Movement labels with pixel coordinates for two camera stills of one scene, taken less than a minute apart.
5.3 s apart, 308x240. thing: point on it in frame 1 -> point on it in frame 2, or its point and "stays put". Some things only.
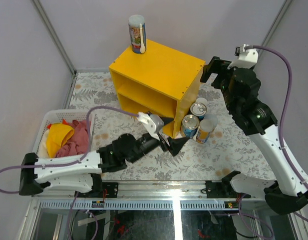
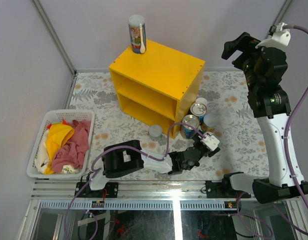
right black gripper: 213,67 -> 245,43
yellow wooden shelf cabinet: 161,81 stays put
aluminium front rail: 130,195 stays put
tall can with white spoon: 138,32 stays put
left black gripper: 175,144 -> 206,151
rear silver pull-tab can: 198,109 stays put
